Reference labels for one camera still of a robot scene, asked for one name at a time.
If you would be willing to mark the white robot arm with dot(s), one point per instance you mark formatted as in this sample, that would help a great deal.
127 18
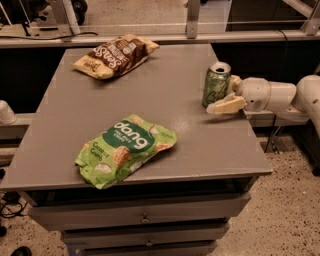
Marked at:
298 103

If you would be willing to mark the green soda can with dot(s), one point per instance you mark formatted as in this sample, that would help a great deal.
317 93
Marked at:
216 82

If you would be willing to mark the green dang chips bag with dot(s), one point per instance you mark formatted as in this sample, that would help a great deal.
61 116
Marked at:
118 152

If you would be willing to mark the grey drawer cabinet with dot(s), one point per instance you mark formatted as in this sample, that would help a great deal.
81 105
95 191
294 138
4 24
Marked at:
189 192

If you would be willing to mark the brown yellow chips bag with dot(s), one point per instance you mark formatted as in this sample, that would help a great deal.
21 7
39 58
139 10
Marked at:
116 57

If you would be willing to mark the white paper cup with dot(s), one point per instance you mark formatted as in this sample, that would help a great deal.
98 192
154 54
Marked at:
7 116

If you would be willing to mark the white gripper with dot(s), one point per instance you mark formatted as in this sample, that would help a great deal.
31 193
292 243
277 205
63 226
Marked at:
256 93

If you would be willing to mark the metal frame post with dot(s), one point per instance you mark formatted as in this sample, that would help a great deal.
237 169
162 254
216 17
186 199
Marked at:
193 10

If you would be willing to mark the top drawer knob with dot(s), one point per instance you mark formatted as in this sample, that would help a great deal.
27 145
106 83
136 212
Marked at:
145 220

